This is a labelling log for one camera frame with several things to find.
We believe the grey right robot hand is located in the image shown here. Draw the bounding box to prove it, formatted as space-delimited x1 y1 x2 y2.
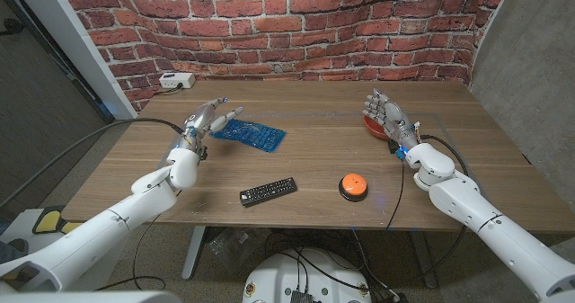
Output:
362 88 423 154

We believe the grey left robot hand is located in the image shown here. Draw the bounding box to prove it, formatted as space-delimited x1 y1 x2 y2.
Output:
178 96 245 161

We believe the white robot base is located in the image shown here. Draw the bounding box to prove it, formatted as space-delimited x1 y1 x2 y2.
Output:
242 247 373 303

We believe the orange push button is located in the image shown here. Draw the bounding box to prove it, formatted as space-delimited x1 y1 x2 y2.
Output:
338 173 369 203

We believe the black TV remote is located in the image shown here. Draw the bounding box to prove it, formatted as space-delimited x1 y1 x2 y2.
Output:
239 177 298 208

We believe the red bowl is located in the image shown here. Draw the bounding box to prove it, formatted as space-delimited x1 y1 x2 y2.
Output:
362 113 391 141

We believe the white power strip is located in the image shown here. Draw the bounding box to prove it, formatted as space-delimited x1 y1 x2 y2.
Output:
158 72 197 90

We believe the blue circuit board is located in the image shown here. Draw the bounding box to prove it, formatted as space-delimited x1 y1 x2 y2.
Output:
209 118 288 154

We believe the red brick printed backdrop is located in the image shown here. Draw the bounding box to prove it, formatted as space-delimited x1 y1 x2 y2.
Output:
56 0 513 111

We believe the clear plastic bag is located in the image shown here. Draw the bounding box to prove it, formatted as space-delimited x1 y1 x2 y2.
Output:
206 227 270 272

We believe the grey table leg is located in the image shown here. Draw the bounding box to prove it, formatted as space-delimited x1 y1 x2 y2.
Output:
181 225 207 281
409 230 438 290

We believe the yellow black pedal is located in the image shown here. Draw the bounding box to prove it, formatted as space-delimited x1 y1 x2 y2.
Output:
33 208 83 235

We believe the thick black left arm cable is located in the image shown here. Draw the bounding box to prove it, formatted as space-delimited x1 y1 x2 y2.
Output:
0 117 185 208

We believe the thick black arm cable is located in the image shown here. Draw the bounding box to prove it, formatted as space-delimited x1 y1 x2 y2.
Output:
420 134 471 281
0 117 185 208

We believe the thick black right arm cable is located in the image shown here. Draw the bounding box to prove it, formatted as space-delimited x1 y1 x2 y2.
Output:
420 134 471 281

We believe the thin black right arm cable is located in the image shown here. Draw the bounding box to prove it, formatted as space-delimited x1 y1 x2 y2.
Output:
385 158 405 231

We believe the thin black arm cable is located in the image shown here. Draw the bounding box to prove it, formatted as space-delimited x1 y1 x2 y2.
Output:
96 212 167 291
385 158 405 231

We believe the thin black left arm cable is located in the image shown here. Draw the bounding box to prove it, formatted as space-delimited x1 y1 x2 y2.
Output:
96 212 167 291

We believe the white corner post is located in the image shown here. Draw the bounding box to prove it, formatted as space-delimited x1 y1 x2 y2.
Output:
8 0 138 120

